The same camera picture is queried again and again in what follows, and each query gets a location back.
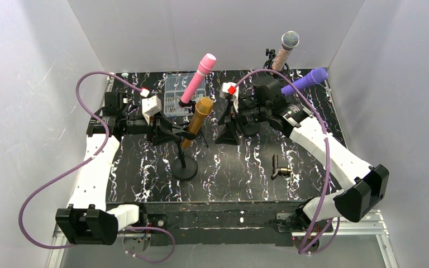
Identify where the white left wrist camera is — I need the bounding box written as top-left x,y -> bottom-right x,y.
140,88 -> 162,125

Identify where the glitter silver microphone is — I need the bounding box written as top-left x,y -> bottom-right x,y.
272,31 -> 299,72

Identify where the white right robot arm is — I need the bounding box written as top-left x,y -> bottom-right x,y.
215,93 -> 389,228

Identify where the pink microphone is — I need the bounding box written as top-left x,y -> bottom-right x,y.
179,53 -> 217,107

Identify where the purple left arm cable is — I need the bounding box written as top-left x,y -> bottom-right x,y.
18,71 -> 175,264

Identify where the black tripod mic stand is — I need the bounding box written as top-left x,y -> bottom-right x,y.
184,99 -> 209,149

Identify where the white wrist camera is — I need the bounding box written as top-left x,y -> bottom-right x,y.
140,88 -> 162,125
220,82 -> 239,112

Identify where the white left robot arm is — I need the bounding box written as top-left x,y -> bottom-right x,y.
55,112 -> 193,245

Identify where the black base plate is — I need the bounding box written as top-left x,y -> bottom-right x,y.
137,201 -> 307,247

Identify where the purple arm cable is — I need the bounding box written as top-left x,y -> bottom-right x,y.
18,71 -> 175,264
235,68 -> 341,255

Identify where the aluminium rail frame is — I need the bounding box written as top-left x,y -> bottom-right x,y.
47,211 -> 398,267

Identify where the gold microphone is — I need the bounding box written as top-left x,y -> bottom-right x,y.
180,97 -> 214,150

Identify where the clear plastic parts box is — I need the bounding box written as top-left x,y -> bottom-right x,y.
163,72 -> 211,118

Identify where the black shock-mount stand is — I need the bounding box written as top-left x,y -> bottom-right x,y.
263,48 -> 290,76

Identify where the purple microphone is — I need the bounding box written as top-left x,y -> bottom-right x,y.
281,68 -> 328,96

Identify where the black round-base mic stand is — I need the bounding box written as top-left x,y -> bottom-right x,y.
170,134 -> 198,181

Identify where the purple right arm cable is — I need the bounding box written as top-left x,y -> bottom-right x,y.
235,68 -> 341,255

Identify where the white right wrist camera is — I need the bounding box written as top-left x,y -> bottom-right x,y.
220,82 -> 239,112

